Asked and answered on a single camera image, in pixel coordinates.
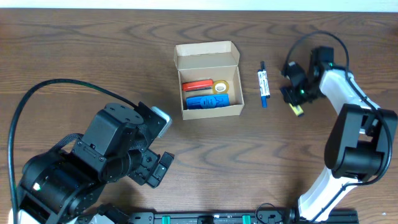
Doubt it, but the red stapler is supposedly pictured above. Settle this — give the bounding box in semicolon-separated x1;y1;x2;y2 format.
182;79;214;91

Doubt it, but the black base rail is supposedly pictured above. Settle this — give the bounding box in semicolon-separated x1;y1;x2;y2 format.
77;203;359;224

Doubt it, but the blue marker pen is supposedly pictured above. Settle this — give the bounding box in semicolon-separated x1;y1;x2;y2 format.
257;70;267;108

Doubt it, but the open cardboard box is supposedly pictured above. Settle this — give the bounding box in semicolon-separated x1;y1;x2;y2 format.
174;41;244;120

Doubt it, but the yellow tape roll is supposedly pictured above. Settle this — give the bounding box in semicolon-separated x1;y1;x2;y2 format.
212;80;229;94

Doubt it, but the blue plastic case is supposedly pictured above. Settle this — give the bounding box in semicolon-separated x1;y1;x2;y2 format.
186;94;230;110

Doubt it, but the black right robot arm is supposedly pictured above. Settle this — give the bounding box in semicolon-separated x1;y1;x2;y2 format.
280;46;397;223

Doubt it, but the yellow highlighter pen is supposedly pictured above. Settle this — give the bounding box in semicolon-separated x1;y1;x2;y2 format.
289;104;304;117

